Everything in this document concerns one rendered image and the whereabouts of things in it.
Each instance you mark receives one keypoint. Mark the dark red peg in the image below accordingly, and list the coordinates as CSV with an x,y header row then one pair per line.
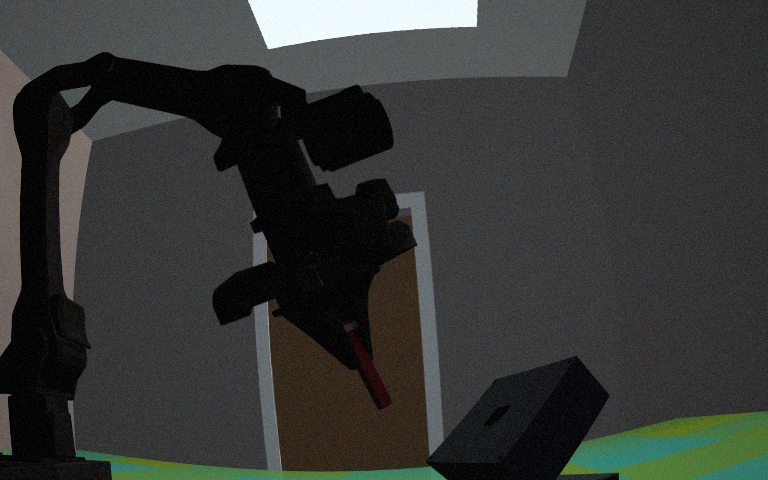
x,y
367,370

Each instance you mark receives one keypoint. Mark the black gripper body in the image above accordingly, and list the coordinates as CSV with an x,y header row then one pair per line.
x,y
286,280

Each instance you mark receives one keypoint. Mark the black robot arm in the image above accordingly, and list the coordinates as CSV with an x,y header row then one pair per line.
x,y
47,355

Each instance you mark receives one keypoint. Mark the dark navy sloped panel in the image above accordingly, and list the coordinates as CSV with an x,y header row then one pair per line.
x,y
526,426

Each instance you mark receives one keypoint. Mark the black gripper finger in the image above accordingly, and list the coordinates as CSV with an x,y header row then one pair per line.
x,y
351,301
315,314

